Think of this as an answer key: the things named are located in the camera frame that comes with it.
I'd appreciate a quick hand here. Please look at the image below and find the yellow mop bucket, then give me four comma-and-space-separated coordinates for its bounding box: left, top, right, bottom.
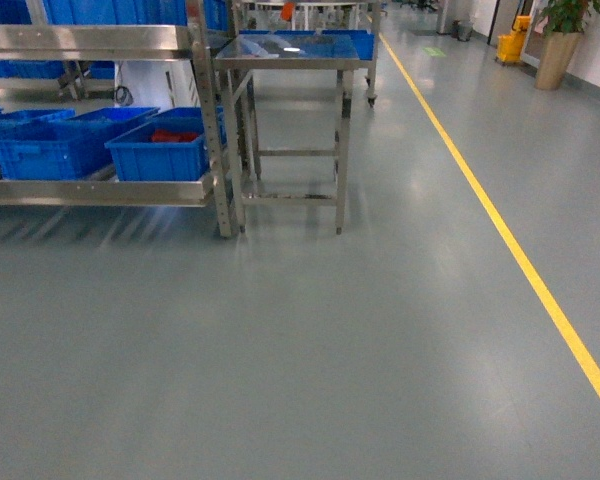
495, 15, 531, 65

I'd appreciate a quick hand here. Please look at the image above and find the tan planter pot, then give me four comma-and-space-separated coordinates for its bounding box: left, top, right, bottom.
534, 32, 583, 91

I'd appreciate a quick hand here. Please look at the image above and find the blue bin with red parts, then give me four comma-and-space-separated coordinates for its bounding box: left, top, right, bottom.
105, 107, 210, 182

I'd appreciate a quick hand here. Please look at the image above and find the green potted plant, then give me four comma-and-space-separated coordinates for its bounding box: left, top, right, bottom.
537, 0, 600, 36

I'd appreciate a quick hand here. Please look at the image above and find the red plastic parts pile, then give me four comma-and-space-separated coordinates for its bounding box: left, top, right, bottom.
150, 129, 200, 143

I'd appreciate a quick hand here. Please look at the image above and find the small stainless steel table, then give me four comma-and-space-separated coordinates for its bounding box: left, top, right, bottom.
214, 32, 361, 233

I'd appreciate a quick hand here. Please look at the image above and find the steel flow rack shelf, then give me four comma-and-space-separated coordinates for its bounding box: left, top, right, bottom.
0, 1, 238, 238

